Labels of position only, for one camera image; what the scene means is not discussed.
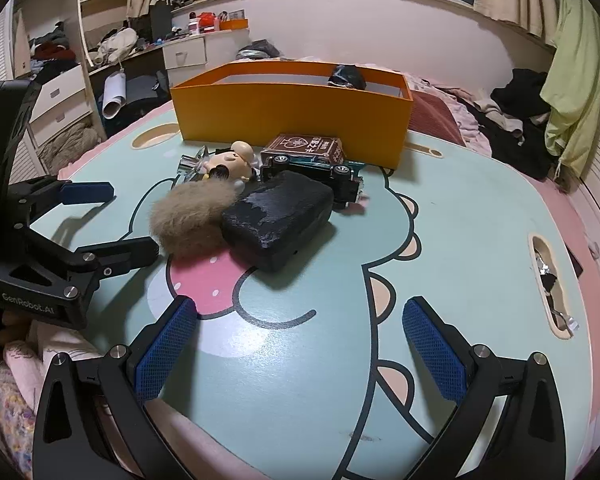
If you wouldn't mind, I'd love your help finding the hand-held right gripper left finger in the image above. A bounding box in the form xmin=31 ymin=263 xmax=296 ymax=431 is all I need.
xmin=30 ymin=295 xmax=198 ymax=480

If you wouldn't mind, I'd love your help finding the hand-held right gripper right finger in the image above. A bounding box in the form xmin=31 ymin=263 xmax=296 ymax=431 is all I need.
xmin=402 ymin=296 xmax=568 ymax=480

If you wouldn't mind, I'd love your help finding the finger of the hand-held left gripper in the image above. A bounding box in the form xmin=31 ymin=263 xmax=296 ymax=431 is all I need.
xmin=7 ymin=178 xmax=116 ymax=226
xmin=67 ymin=237 xmax=160 ymax=279

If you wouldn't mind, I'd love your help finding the beige fur pompom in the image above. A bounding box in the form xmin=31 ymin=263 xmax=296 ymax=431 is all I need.
xmin=149 ymin=180 xmax=238 ymax=261

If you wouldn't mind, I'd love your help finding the small cartoon figure toy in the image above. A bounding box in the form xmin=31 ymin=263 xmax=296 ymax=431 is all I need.
xmin=200 ymin=140 xmax=258 ymax=183

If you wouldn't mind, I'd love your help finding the black rectangular case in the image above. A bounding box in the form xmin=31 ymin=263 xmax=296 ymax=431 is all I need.
xmin=221 ymin=170 xmax=335 ymax=273

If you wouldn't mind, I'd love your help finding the teal toy car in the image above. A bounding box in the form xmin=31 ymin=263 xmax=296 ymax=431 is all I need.
xmin=259 ymin=152 xmax=368 ymax=211

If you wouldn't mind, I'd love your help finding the brown card box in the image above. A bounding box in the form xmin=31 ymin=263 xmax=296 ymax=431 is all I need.
xmin=260 ymin=132 xmax=346 ymax=166

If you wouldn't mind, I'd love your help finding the orange cardboard box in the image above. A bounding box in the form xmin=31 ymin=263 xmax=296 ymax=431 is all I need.
xmin=169 ymin=60 xmax=415 ymax=170

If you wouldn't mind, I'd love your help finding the person's left hand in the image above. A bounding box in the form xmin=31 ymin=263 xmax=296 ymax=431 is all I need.
xmin=0 ymin=301 xmax=36 ymax=348

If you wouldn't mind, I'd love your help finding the beige knitted cloth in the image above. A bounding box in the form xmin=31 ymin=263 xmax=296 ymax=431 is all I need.
xmin=39 ymin=122 xmax=106 ymax=161

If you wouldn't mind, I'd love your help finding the rolled white paper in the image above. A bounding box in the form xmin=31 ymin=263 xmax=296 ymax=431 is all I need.
xmin=101 ymin=72 xmax=128 ymax=120

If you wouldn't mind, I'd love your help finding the white drawer cabinet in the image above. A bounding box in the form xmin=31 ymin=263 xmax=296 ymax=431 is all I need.
xmin=27 ymin=65 xmax=93 ymax=148

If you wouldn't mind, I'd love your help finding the shiny silver trinket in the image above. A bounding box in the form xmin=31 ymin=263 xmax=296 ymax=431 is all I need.
xmin=177 ymin=145 xmax=213 ymax=181

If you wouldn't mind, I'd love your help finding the pile of dark red clothes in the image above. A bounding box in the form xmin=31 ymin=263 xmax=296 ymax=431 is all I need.
xmin=32 ymin=42 xmax=78 ymax=63

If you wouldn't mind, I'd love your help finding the white cloth bundle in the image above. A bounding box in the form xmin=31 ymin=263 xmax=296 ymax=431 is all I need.
xmin=97 ymin=27 xmax=138 ymax=66

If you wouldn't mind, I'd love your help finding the small white drawer unit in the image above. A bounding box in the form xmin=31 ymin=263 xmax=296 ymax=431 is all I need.
xmin=162 ymin=35 xmax=206 ymax=72

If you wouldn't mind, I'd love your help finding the white shelving unit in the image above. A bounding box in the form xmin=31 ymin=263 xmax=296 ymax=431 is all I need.
xmin=10 ymin=0 xmax=136 ymax=161

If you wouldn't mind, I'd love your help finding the dark grey bag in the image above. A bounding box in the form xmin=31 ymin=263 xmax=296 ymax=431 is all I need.
xmin=237 ymin=40 xmax=281 ymax=61

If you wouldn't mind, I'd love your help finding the pile of black clothes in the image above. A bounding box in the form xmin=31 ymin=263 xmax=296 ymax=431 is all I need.
xmin=472 ymin=67 xmax=556 ymax=181

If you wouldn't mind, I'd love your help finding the pink printed quilt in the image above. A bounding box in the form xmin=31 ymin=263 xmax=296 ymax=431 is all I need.
xmin=410 ymin=75 xmax=496 ymax=156

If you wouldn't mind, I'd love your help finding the maroon ribbed cushion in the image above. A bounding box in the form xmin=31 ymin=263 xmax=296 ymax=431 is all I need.
xmin=407 ymin=92 xmax=468 ymax=146

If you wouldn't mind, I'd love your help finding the crumpled shiny black wrapper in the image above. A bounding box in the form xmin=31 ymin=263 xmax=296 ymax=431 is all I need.
xmin=327 ymin=64 xmax=367 ymax=90

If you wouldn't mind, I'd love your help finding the light green hanging cloth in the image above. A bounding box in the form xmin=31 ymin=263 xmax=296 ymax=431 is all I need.
xmin=540 ymin=0 xmax=600 ymax=181

